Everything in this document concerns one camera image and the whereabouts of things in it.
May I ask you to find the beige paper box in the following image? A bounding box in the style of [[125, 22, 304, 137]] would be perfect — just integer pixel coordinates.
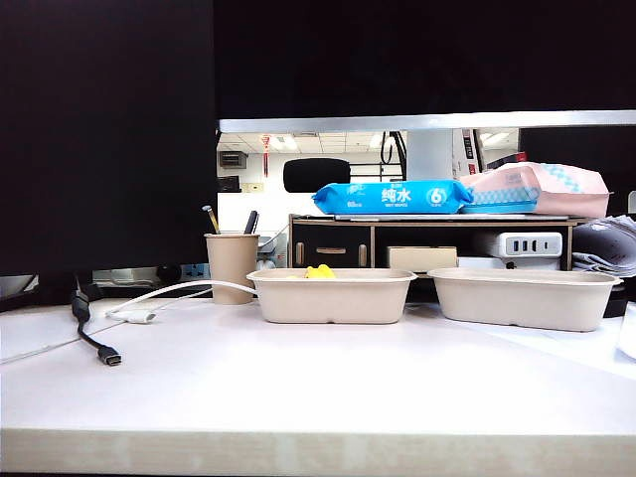
[[426, 267, 625, 333], [245, 267, 418, 324]]

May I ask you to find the beige cardboard box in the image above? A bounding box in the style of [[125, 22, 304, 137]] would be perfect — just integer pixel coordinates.
[[387, 245, 459, 272]]

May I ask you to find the white flat box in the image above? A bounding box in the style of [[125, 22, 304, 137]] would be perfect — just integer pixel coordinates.
[[456, 255, 562, 272]]

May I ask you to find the wooden desk shelf organiser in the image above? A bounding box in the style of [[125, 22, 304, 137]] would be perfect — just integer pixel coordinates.
[[287, 213, 590, 272]]

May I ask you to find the black office chair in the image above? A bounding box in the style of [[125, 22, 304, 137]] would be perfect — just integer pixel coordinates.
[[282, 157, 352, 193]]

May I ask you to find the blue wet wipes pack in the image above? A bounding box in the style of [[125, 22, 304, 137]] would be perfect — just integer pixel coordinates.
[[311, 179, 474, 216]]

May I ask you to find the brown paper cup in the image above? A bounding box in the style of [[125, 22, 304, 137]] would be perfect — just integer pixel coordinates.
[[203, 233, 261, 305]]

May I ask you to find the blue power strip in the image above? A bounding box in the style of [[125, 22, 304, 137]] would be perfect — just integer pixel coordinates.
[[179, 262, 213, 280]]

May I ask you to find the white red printed board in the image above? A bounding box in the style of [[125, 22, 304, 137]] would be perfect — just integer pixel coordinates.
[[452, 127, 482, 176]]

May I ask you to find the black monitor silver bezel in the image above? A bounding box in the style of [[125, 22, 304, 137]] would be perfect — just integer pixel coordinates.
[[213, 0, 636, 134]]

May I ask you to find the white USB charging hub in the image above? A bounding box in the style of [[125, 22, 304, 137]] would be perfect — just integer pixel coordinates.
[[500, 232, 563, 258]]

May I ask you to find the large black monitor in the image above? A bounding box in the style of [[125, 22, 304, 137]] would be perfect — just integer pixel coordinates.
[[0, 0, 220, 275]]

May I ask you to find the pink tissue pack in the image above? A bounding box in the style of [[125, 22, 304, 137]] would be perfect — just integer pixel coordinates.
[[459, 161, 615, 218]]

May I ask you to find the black background monitor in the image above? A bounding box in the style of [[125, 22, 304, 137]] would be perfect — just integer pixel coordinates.
[[519, 126, 636, 193]]

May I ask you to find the white cable with adapter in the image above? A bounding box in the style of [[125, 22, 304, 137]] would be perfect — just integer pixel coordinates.
[[0, 280, 259, 367]]

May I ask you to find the black USB-C cable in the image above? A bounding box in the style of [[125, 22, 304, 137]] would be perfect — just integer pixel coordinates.
[[71, 272, 123, 370]]

